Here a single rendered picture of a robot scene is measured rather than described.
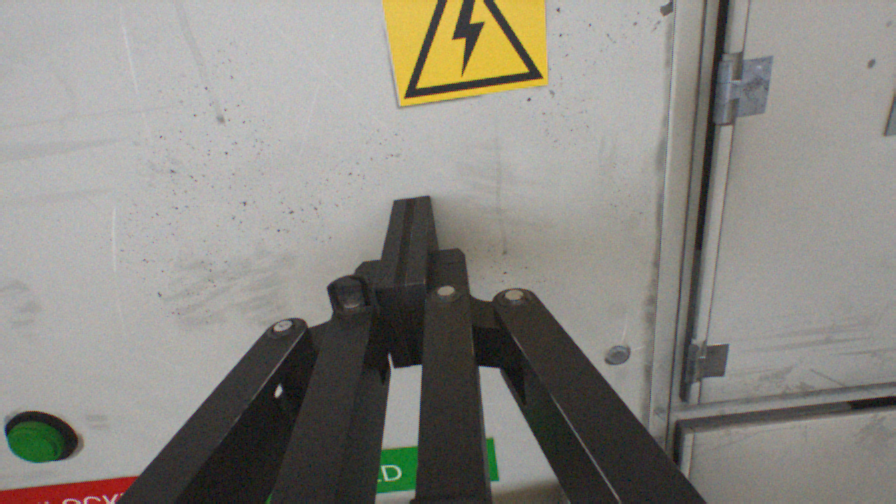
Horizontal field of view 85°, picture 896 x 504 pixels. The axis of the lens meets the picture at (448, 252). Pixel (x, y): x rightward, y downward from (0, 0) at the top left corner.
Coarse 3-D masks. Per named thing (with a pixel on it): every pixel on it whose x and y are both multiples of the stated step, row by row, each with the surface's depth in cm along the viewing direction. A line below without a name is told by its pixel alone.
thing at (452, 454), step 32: (448, 288) 14; (448, 320) 12; (448, 352) 11; (448, 384) 10; (448, 416) 10; (480, 416) 10; (448, 448) 9; (480, 448) 9; (416, 480) 8; (448, 480) 8; (480, 480) 8
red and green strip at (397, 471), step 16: (400, 448) 27; (416, 448) 27; (384, 464) 27; (400, 464) 27; (416, 464) 27; (496, 464) 27; (112, 480) 28; (128, 480) 28; (384, 480) 28; (400, 480) 28; (496, 480) 28; (0, 496) 28; (16, 496) 28; (32, 496) 28; (48, 496) 28; (64, 496) 28; (80, 496) 28; (96, 496) 28; (112, 496) 28
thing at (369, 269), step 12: (360, 264) 17; (372, 264) 17; (372, 276) 16; (372, 288) 16; (324, 324) 14; (312, 336) 14; (324, 336) 14; (384, 336) 14; (312, 348) 13; (384, 348) 14; (300, 360) 13; (312, 360) 13; (384, 360) 14; (288, 372) 13; (300, 372) 13; (312, 372) 13; (288, 384) 13; (300, 384) 13; (288, 396) 14; (300, 396) 13
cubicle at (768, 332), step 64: (704, 0) 41; (768, 0) 39; (832, 0) 39; (704, 64) 43; (768, 64) 41; (832, 64) 41; (704, 128) 46; (768, 128) 44; (832, 128) 44; (704, 192) 48; (768, 192) 46; (832, 192) 46; (704, 256) 50; (768, 256) 50; (832, 256) 50; (704, 320) 53; (768, 320) 53; (832, 320) 53; (704, 384) 57; (768, 384) 57; (832, 384) 58; (704, 448) 62; (768, 448) 62; (832, 448) 63
